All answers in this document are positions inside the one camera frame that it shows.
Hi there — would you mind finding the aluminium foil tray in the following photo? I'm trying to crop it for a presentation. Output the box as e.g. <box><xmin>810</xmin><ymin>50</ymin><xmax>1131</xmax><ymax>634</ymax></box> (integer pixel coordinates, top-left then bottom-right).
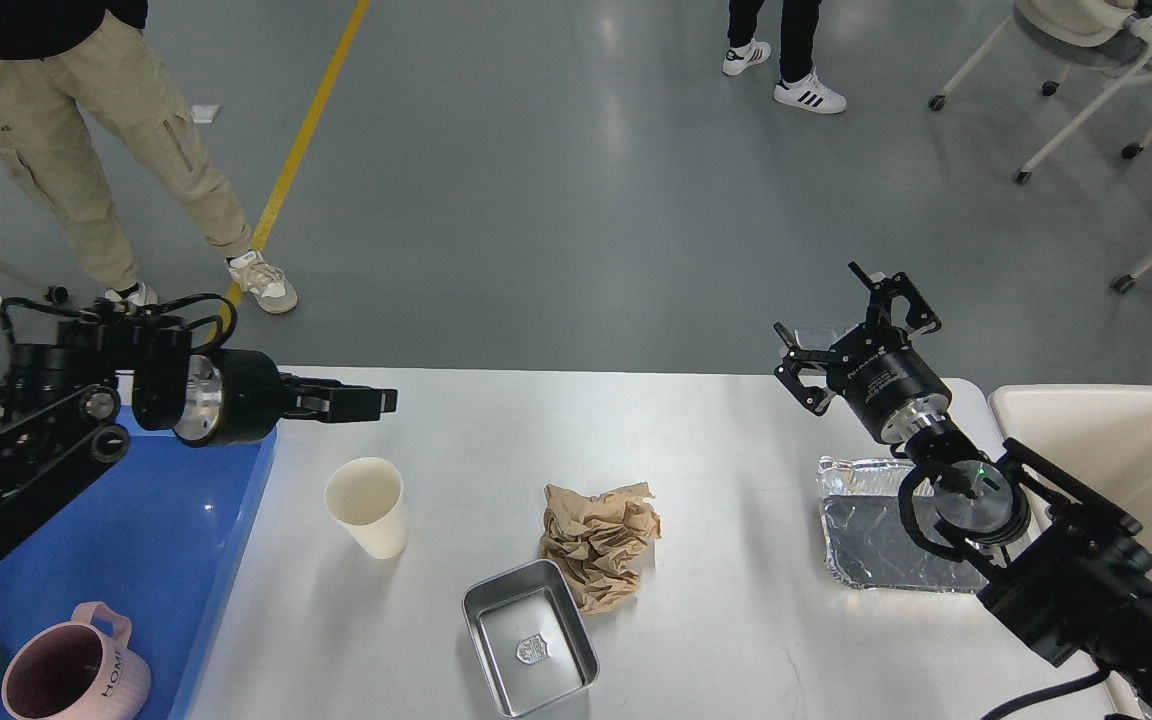
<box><xmin>814</xmin><ymin>456</ymin><xmax>986</xmax><ymax>593</ymax></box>

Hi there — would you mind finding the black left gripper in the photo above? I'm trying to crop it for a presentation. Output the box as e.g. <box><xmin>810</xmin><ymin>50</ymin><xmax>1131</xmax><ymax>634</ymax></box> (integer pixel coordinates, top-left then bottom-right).
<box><xmin>173</xmin><ymin>350</ymin><xmax>397</xmax><ymax>448</ymax></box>

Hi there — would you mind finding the white office chair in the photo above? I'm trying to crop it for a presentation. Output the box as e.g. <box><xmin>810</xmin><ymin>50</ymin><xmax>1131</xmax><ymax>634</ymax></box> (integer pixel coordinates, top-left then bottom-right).
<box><xmin>929</xmin><ymin>1</ymin><xmax>1152</xmax><ymax>184</ymax></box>

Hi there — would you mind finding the cream plastic bin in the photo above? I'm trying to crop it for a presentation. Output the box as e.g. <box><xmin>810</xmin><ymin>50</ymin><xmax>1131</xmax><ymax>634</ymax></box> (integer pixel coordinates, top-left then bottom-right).
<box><xmin>990</xmin><ymin>386</ymin><xmax>1152</xmax><ymax>575</ymax></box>

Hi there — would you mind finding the pink mug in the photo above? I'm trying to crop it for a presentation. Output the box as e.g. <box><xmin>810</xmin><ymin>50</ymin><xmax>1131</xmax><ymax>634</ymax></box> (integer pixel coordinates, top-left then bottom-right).
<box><xmin>0</xmin><ymin>601</ymin><xmax>152</xmax><ymax>719</ymax></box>

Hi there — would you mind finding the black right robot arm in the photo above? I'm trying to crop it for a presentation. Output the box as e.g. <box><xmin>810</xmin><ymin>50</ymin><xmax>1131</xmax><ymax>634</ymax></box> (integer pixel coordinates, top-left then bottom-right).
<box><xmin>774</xmin><ymin>263</ymin><xmax>1152</xmax><ymax>719</ymax></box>

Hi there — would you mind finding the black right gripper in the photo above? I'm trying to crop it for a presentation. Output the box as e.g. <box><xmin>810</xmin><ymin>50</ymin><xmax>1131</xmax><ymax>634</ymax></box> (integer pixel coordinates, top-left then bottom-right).
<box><xmin>773</xmin><ymin>262</ymin><xmax>952</xmax><ymax>446</ymax></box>

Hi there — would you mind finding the metal rectangular tin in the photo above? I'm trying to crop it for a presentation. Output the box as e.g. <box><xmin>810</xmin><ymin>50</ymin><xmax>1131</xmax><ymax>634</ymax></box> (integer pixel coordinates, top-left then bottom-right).
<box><xmin>462</xmin><ymin>559</ymin><xmax>600</xmax><ymax>717</ymax></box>

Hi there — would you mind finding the crumpled brown paper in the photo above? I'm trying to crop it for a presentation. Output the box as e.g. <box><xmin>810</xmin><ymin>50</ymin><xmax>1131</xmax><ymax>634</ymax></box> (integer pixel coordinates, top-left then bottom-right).
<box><xmin>538</xmin><ymin>482</ymin><xmax>660</xmax><ymax>616</ymax></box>

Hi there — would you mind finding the cream paper cup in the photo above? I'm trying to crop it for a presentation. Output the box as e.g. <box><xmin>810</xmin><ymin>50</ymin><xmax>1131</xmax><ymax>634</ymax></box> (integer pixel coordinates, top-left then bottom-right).
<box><xmin>324</xmin><ymin>457</ymin><xmax>410</xmax><ymax>560</ymax></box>

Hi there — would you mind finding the person in black trousers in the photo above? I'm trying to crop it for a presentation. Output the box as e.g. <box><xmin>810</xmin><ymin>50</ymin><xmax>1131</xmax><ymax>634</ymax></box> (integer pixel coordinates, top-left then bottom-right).
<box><xmin>722</xmin><ymin>1</ymin><xmax>847</xmax><ymax>115</ymax></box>

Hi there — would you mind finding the blue plastic tray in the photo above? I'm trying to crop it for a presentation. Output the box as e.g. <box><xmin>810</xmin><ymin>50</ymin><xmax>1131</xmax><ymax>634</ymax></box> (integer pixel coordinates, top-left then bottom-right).
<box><xmin>0</xmin><ymin>407</ymin><xmax>276</xmax><ymax>719</ymax></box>

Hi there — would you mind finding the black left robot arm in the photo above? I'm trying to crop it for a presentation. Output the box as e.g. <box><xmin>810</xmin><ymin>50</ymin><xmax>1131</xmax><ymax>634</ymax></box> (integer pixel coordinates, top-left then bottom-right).
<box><xmin>0</xmin><ymin>293</ymin><xmax>397</xmax><ymax>561</ymax></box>

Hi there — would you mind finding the person in beige trousers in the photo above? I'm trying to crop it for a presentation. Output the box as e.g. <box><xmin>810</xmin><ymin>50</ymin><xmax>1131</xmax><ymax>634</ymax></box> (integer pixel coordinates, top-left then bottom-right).
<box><xmin>0</xmin><ymin>1</ymin><xmax>298</xmax><ymax>314</ymax></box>

